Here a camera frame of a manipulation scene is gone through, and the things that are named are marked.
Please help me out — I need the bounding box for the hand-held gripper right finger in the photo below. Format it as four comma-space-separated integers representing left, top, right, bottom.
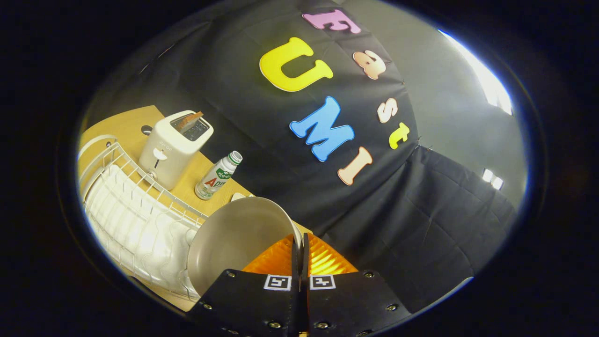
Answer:
302, 233, 412, 337

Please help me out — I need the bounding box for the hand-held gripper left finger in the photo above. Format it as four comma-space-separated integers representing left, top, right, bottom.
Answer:
187, 234, 300, 337

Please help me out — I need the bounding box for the beige round plate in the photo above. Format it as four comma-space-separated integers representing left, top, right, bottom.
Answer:
187, 197, 302, 296

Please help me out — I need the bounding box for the white wire dish rack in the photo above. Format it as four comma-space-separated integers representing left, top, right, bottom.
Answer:
79, 140, 211, 302

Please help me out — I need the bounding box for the white drink bottle green label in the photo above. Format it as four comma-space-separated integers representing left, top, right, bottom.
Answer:
195, 151, 243, 200

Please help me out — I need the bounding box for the black backdrop cloth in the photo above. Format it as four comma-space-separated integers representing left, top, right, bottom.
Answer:
87, 0, 518, 314

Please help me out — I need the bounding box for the white toaster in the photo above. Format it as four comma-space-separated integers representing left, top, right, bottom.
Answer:
139, 110, 214, 190

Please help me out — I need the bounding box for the small ceiling light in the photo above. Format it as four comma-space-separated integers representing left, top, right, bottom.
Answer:
482, 168, 504, 190

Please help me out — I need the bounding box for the brown toast slice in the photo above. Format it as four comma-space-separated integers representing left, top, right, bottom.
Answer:
177, 111, 204, 133

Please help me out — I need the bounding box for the white power cable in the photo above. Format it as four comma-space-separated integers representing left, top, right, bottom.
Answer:
79, 135, 118, 162

